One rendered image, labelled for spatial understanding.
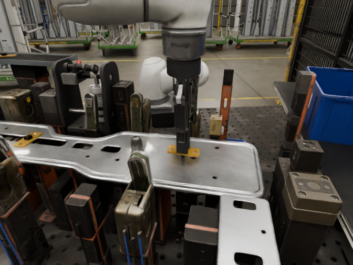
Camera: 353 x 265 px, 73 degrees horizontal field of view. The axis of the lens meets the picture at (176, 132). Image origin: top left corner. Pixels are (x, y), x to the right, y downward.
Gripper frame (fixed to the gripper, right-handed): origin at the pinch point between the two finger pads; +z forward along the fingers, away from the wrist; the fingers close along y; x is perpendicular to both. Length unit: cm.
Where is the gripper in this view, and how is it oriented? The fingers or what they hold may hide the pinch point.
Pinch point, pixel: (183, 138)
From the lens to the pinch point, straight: 61.2
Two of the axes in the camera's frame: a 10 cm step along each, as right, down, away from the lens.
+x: 9.8, 0.9, -1.7
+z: 0.1, 8.8, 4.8
